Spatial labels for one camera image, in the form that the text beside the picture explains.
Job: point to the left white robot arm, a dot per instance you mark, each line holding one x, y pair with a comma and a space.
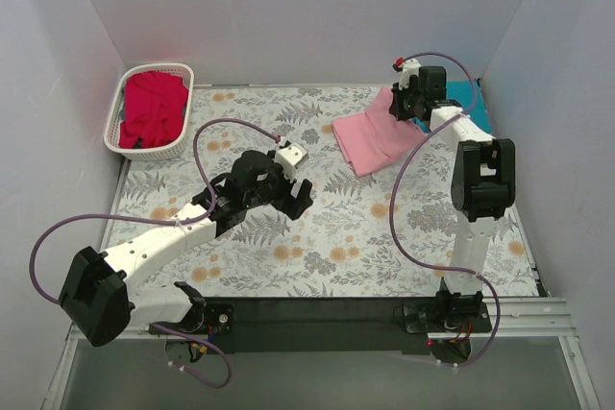
103, 292

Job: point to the folded teal t shirt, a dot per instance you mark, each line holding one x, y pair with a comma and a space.
463, 92

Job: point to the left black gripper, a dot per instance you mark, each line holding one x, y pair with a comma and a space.
290, 197

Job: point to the white plastic basket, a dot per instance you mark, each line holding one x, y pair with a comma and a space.
118, 113

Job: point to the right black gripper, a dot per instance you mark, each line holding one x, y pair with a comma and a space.
401, 103

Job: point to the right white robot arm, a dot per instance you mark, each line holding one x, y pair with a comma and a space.
482, 190

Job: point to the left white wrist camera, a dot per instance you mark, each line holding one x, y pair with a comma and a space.
290, 156

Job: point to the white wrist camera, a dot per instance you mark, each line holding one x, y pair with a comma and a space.
290, 156
407, 68

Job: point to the red t shirt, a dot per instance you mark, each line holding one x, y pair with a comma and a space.
154, 110

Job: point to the aluminium frame rail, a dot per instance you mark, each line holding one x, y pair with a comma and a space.
538, 317

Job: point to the pink t shirt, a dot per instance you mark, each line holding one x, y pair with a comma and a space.
374, 139

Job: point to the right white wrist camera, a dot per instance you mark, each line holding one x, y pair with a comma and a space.
407, 68

